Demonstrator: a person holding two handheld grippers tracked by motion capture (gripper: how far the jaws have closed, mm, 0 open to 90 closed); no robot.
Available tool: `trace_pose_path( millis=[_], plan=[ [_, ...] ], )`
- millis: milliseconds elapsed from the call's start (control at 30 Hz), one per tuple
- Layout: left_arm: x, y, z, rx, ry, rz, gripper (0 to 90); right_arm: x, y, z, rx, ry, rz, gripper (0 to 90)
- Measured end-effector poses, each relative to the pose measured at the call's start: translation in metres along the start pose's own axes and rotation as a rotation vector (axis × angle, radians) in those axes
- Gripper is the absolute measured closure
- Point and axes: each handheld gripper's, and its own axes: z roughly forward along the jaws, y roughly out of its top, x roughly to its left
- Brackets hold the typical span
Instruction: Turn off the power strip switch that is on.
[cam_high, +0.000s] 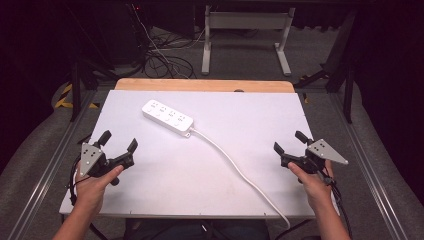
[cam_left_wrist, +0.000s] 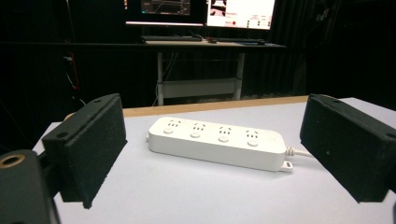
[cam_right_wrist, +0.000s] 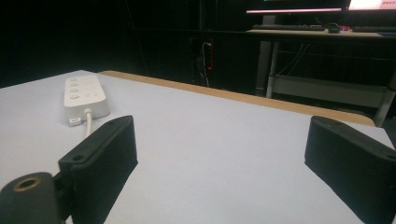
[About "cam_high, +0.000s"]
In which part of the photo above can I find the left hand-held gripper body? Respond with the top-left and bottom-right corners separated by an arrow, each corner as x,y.
79,141 -> 127,187

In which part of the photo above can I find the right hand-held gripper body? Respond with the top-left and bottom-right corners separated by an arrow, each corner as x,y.
288,138 -> 350,175

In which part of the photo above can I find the person's left hand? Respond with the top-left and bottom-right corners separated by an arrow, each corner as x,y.
73,164 -> 125,218

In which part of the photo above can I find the person's right hand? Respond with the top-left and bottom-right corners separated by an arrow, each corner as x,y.
287,159 -> 335,212

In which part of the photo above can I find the white power strip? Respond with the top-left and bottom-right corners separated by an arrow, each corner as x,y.
141,98 -> 195,139

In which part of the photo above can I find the black stand leg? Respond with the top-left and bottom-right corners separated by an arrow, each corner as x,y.
69,61 -> 101,123
293,66 -> 355,125

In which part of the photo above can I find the yellow black hazard tape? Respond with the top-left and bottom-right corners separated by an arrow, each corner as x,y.
54,82 -> 100,110

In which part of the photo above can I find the white board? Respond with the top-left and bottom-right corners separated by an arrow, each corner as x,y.
58,89 -> 342,220

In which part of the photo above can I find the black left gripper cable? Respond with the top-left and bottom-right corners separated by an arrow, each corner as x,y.
67,154 -> 84,207

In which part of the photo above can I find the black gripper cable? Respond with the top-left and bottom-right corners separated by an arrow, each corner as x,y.
318,165 -> 354,240
67,154 -> 84,207

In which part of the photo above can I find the aluminium floor rail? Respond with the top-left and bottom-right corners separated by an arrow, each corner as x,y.
6,89 -> 98,240
328,92 -> 411,240

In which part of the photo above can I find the white power strip cable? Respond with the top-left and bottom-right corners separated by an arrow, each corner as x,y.
190,127 -> 292,230

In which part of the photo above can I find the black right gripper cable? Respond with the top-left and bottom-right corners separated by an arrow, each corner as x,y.
318,165 -> 354,240

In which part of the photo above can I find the bundle of black floor cables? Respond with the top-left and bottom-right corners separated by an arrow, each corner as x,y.
141,31 -> 198,80

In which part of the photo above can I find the white floor cable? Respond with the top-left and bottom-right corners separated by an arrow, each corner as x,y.
131,3 -> 208,79

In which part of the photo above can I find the white metal table frame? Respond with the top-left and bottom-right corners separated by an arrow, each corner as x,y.
200,4 -> 297,77

